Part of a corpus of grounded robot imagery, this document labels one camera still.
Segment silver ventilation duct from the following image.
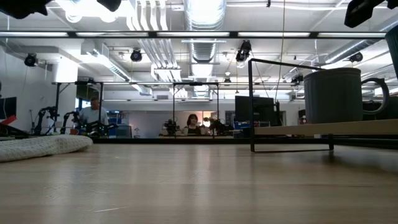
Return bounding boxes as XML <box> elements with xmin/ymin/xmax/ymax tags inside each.
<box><xmin>183</xmin><ymin>0</ymin><xmax>227</xmax><ymax>97</ymax></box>

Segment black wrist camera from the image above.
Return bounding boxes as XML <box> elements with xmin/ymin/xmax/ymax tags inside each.
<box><xmin>96</xmin><ymin>0</ymin><xmax>123</xmax><ymax>12</ymax></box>
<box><xmin>344</xmin><ymin>0</ymin><xmax>386</xmax><ymax>29</ymax></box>

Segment large black monitor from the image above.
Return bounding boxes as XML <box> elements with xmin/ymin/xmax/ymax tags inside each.
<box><xmin>234</xmin><ymin>95</ymin><xmax>276</xmax><ymax>127</ymax></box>

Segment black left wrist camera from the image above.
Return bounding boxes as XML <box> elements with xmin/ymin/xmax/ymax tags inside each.
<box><xmin>96</xmin><ymin>0</ymin><xmax>123</xmax><ymax>12</ymax></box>

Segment background black rig frame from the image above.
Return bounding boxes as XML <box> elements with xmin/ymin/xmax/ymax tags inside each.
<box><xmin>52</xmin><ymin>81</ymin><xmax>104</xmax><ymax>136</ymax></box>
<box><xmin>172</xmin><ymin>82</ymin><xmax>220</xmax><ymax>139</ymax></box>

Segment wooden tray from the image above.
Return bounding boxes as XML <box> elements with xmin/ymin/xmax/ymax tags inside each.
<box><xmin>248</xmin><ymin>58</ymin><xmax>398</xmax><ymax>153</ymax></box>

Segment tall dark green cup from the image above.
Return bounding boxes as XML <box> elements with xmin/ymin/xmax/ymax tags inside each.
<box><xmin>384</xmin><ymin>26</ymin><xmax>398</xmax><ymax>80</ymax></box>

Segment black metal rig frame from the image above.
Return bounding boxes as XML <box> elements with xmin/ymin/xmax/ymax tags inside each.
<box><xmin>0</xmin><ymin>30</ymin><xmax>398</xmax><ymax>146</ymax></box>

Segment thin hanging cable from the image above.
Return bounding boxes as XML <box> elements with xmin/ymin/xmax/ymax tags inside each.
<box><xmin>273</xmin><ymin>0</ymin><xmax>286</xmax><ymax>100</ymax></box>

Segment red flat object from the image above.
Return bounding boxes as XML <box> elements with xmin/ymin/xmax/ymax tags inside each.
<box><xmin>0</xmin><ymin>114</ymin><xmax>18</xmax><ymax>126</ymax></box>

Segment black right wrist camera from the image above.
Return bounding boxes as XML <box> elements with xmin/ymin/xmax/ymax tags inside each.
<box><xmin>344</xmin><ymin>0</ymin><xmax>386</xmax><ymax>29</ymax></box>

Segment grey waffle cloth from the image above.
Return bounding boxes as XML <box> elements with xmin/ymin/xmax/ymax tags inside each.
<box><xmin>0</xmin><ymin>134</ymin><xmax>94</xmax><ymax>163</ymax></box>

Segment small black monitor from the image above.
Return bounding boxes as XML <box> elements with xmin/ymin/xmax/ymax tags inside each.
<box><xmin>0</xmin><ymin>96</ymin><xmax>17</xmax><ymax>121</ymax></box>

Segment grey ribbed mug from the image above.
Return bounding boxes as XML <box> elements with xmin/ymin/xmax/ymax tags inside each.
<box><xmin>303</xmin><ymin>67</ymin><xmax>390</xmax><ymax>124</ymax></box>

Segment person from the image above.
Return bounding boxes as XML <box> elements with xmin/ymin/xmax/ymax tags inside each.
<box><xmin>183</xmin><ymin>113</ymin><xmax>203</xmax><ymax>136</ymax></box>
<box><xmin>79</xmin><ymin>96</ymin><xmax>109</xmax><ymax>127</ymax></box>

